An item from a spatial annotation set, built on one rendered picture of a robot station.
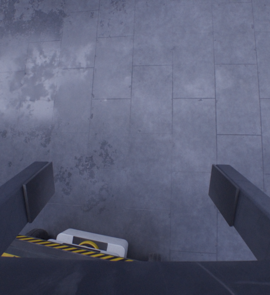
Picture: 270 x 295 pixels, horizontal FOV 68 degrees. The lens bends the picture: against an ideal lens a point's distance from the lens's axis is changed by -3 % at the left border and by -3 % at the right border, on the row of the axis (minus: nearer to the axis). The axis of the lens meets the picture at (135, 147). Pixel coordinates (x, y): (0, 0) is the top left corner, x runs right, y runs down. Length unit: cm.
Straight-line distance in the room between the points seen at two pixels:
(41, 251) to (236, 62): 104
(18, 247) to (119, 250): 33
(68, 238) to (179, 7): 114
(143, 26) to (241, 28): 46
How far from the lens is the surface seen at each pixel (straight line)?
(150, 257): 82
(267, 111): 103
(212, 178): 16
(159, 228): 91
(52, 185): 17
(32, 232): 94
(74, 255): 65
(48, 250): 68
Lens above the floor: 88
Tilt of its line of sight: 79 degrees down
